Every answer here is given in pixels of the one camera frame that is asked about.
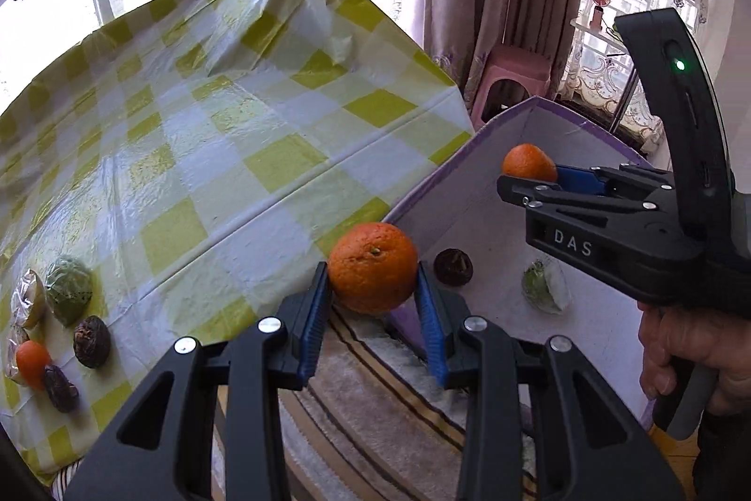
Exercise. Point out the large orange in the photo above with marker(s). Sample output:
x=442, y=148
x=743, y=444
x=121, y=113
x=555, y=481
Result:
x=372, y=266

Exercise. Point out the small orange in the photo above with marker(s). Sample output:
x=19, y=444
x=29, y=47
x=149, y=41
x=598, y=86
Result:
x=32, y=363
x=525, y=162

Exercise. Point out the pink plastic stool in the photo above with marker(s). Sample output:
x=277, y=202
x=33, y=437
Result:
x=516, y=64

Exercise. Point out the small pink desk fan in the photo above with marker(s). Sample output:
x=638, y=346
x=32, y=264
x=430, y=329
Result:
x=598, y=5

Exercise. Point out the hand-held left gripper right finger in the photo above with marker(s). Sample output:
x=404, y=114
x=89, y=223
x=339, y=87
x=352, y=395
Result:
x=433, y=334

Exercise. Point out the purple cardboard box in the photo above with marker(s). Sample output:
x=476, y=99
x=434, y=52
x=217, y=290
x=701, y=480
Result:
x=487, y=219

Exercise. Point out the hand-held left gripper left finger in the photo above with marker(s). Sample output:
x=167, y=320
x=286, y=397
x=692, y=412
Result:
x=310, y=322

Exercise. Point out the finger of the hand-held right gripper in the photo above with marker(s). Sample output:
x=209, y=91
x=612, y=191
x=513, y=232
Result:
x=578, y=178
x=587, y=201

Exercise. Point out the yellow checkered plastic tablecloth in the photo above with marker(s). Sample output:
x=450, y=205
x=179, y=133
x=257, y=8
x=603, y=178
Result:
x=234, y=154

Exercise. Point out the person's right hand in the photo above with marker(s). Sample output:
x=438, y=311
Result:
x=721, y=348

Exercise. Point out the dark date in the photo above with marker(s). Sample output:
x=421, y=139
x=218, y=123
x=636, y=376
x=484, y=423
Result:
x=61, y=389

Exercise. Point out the person's right forearm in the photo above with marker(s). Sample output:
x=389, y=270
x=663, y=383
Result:
x=724, y=460

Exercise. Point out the green citrus half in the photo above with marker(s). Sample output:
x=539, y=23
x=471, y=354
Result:
x=69, y=289
x=543, y=287

